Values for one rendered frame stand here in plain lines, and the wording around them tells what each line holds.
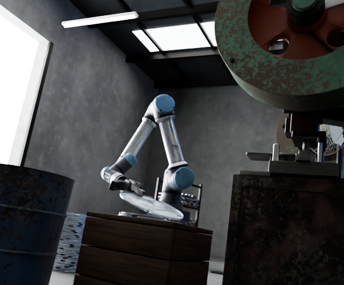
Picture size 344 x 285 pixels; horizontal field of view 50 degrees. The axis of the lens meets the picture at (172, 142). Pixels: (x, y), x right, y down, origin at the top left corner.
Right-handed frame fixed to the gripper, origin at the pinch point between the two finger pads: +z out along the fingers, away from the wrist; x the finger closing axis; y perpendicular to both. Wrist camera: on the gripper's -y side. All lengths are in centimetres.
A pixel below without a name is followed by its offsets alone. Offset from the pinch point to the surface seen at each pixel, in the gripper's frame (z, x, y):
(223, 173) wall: -447, 5, 591
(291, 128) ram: 25, -57, 56
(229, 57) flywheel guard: 11, -74, 10
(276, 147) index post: 30, -45, 43
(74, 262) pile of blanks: -60, 64, 21
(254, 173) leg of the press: 31, -29, 33
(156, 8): -463, -241, 255
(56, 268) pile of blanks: -61, 69, 11
